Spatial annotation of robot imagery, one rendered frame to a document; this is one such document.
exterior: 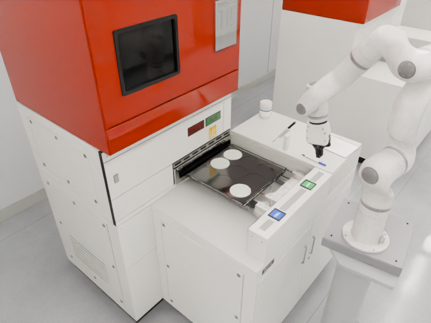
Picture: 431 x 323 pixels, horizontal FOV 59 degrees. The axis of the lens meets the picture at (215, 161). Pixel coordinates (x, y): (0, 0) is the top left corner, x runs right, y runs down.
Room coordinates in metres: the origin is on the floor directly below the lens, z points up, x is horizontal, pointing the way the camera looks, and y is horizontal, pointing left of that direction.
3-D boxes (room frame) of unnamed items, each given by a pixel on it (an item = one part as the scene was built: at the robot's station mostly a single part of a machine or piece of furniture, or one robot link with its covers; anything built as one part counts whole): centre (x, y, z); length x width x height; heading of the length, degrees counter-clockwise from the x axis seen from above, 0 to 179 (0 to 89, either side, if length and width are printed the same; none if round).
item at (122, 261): (1.77, 0.45, 0.41); 0.82 x 0.71 x 0.82; 140
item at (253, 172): (1.55, -0.11, 0.90); 0.34 x 0.34 x 0.01; 50
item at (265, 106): (2.01, -0.30, 1.01); 0.07 x 0.07 x 0.10
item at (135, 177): (1.55, 0.19, 1.02); 0.82 x 0.03 x 0.40; 140
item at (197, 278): (1.55, -0.24, 0.41); 0.97 x 0.64 x 0.82; 140
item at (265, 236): (1.27, -0.34, 0.89); 0.55 x 0.09 x 0.14; 140
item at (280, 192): (1.39, -0.32, 0.87); 0.36 x 0.08 x 0.03; 140
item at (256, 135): (1.78, -0.43, 0.89); 0.62 x 0.35 x 0.14; 50
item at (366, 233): (1.14, -0.63, 0.96); 0.19 x 0.19 x 0.18
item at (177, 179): (1.68, 0.06, 0.89); 0.44 x 0.02 x 0.10; 140
